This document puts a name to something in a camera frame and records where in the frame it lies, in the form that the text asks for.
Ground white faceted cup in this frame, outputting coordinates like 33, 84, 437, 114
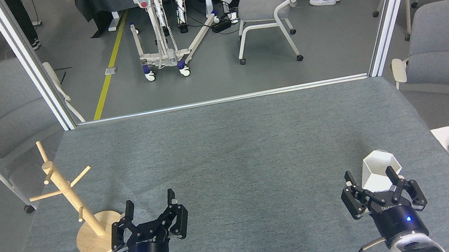
357, 146, 405, 195

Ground wooden cup storage rack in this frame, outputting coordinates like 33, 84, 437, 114
20, 129, 129, 252

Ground white stand on wheels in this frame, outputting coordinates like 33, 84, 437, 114
116, 0, 230, 86

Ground black power strip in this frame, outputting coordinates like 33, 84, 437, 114
210, 16, 234, 34

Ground silver aluminium rail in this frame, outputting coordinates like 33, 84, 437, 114
76, 72, 370, 129

